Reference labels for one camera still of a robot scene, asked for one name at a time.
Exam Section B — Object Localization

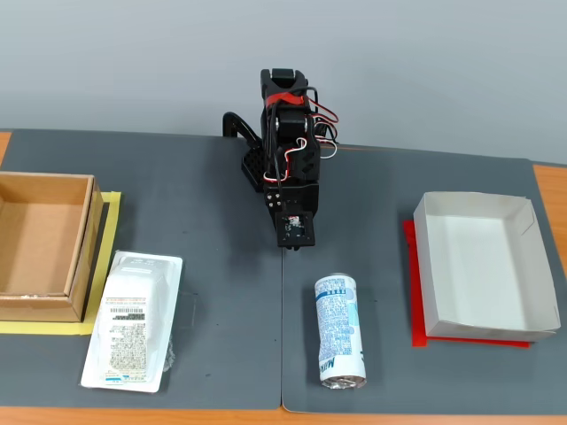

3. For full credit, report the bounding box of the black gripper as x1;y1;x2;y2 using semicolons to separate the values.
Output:
263;178;321;222

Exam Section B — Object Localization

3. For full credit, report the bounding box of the white packaged sandwich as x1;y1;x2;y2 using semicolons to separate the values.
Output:
80;250;184;394

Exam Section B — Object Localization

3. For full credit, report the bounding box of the white servo cable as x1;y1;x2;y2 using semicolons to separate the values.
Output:
263;137;312;182

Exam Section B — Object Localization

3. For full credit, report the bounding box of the black camera cable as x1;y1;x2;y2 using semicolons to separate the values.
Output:
270;85;321;183

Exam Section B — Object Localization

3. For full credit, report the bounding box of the brown cardboard box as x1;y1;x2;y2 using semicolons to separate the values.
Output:
0;171;105;323

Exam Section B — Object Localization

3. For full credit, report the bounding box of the white blue drink can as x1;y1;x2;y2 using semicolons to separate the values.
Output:
314;273;368;391

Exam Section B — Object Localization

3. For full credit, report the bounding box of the red servo cable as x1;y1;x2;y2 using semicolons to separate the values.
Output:
309;103;341;136

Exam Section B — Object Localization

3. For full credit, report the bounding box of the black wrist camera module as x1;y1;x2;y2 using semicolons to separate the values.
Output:
276;211;317;250

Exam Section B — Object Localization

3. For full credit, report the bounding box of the dark gray mat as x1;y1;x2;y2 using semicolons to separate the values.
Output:
0;128;285;411
280;143;567;416

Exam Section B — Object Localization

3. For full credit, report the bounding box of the red tape band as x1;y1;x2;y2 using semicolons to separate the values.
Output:
265;89;312;109

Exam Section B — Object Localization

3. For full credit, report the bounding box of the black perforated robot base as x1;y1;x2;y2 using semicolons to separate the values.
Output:
240;141;268;194

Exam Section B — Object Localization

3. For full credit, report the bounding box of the black table clamp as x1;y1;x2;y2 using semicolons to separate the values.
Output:
221;112;262;147

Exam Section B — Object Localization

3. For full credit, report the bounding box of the red framed tray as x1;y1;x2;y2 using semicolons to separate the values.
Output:
401;220;532;350

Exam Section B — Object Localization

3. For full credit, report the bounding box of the gray paper box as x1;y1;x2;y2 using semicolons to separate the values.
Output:
413;190;561;343

